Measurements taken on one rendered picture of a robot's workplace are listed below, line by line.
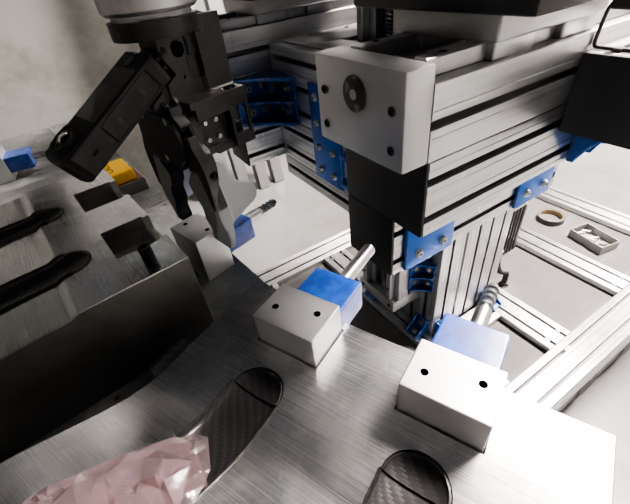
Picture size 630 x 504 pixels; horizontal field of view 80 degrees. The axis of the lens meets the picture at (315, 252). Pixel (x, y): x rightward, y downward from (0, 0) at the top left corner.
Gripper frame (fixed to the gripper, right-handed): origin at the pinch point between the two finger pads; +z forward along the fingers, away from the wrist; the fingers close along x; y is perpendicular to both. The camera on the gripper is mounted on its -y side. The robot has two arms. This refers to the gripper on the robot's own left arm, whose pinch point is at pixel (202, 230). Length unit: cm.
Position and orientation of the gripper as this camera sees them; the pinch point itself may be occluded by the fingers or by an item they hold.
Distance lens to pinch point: 43.4
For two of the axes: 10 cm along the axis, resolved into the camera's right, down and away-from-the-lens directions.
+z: 1.0, 7.7, 6.3
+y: 6.6, -5.2, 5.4
